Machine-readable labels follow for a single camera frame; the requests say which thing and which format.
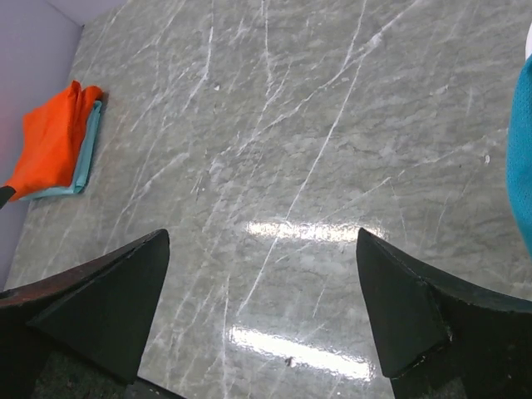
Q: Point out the folded orange t shirt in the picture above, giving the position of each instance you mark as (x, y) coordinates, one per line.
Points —
(52, 138)

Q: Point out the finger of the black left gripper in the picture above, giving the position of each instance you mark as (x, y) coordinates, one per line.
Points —
(6, 193)

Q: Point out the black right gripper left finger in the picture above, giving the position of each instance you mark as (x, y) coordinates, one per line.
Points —
(82, 333)

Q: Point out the folded light teal t shirt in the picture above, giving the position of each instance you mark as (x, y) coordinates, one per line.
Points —
(83, 164)

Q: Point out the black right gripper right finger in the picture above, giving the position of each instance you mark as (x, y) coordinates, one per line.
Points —
(439, 336)

